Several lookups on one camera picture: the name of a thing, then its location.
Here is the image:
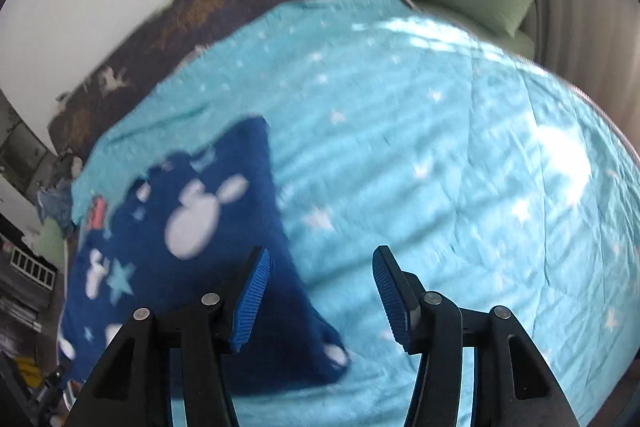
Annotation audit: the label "navy fleece star-print jacket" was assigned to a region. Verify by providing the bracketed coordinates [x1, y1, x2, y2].
[56, 116, 352, 397]

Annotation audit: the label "green seat cushion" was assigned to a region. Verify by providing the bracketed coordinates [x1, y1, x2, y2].
[39, 221, 69, 269]

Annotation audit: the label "grey clothes pile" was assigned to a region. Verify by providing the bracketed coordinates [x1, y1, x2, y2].
[54, 153, 84, 182]

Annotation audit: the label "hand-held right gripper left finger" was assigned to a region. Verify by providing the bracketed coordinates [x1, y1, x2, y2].
[74, 246, 273, 427]

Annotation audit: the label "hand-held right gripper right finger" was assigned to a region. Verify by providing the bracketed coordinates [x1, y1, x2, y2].
[371, 245, 584, 427]

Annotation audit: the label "light blue star quilt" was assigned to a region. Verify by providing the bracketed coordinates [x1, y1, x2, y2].
[69, 0, 640, 427]

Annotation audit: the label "white shoe rack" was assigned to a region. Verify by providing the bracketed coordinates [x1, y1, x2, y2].
[9, 246, 57, 292]

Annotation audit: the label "folded pink garment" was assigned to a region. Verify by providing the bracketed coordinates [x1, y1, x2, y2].
[86, 196, 110, 232]

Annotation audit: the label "blue jeans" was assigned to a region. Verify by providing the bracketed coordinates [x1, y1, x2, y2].
[36, 186, 77, 239]

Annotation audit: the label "dark deer-print mattress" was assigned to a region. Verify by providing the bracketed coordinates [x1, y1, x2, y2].
[46, 0, 417, 158]

